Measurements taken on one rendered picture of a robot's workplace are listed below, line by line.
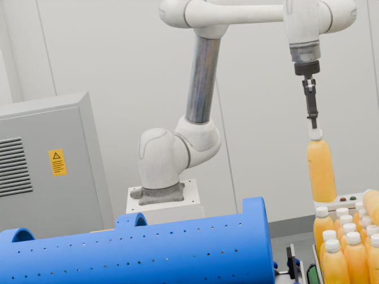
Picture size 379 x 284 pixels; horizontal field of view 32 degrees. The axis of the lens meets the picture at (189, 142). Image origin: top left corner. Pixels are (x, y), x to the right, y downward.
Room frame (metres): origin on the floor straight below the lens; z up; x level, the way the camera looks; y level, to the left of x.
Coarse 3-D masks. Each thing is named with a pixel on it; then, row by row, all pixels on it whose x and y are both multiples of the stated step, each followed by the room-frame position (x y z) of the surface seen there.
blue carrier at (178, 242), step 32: (128, 224) 1.99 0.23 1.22; (160, 224) 1.96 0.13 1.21; (192, 224) 1.93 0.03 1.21; (224, 224) 1.91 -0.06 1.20; (256, 224) 1.88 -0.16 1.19; (0, 256) 1.99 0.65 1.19; (32, 256) 1.97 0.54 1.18; (64, 256) 1.95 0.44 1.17; (96, 256) 1.93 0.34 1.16; (128, 256) 1.91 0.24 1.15; (160, 256) 1.89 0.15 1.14; (192, 256) 1.88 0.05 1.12; (224, 256) 1.86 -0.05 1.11; (256, 256) 1.85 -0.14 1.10
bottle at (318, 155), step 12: (312, 144) 1.95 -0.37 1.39; (324, 144) 1.95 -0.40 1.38; (312, 156) 1.94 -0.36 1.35; (324, 156) 1.93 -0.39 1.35; (312, 168) 1.95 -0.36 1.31; (324, 168) 1.93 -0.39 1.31; (312, 180) 1.95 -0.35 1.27; (324, 180) 1.93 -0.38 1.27; (312, 192) 1.96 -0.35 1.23; (324, 192) 1.93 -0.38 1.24
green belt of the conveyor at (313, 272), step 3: (312, 267) 2.16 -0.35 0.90; (315, 267) 2.16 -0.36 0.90; (312, 270) 2.14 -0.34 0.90; (315, 270) 2.12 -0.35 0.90; (309, 273) 2.15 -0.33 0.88; (312, 273) 2.12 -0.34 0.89; (315, 273) 2.10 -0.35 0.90; (321, 273) 2.10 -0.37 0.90; (309, 276) 2.13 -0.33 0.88; (312, 276) 2.10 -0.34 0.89; (315, 276) 2.08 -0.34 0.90; (321, 276) 2.07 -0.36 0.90; (309, 279) 2.14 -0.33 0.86; (312, 279) 2.08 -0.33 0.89; (315, 279) 2.06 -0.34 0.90; (318, 279) 2.06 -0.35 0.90; (312, 282) 2.06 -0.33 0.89; (315, 282) 2.04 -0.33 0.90; (318, 282) 2.03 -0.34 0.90
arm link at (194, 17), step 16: (192, 0) 2.32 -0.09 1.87; (320, 0) 2.02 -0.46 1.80; (336, 0) 2.03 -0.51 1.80; (192, 16) 2.28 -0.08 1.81; (208, 16) 2.24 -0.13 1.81; (224, 16) 2.20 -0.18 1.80; (240, 16) 2.19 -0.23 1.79; (256, 16) 2.18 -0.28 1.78; (272, 16) 2.16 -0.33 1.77; (336, 16) 1.99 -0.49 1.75; (352, 16) 2.05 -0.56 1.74
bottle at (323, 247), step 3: (336, 237) 1.90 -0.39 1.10; (324, 240) 1.89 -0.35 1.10; (327, 240) 1.88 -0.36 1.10; (324, 243) 1.89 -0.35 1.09; (339, 243) 1.89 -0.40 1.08; (321, 246) 1.90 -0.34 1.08; (324, 246) 1.88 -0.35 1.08; (339, 246) 1.88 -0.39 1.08; (321, 249) 1.89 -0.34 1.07; (324, 249) 1.88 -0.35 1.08; (342, 249) 1.88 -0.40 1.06; (321, 252) 1.89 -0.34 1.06; (324, 252) 1.87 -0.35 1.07; (321, 255) 1.88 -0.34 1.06; (321, 258) 1.88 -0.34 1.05; (321, 261) 1.89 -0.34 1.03; (321, 264) 1.89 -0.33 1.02; (321, 267) 1.90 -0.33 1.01
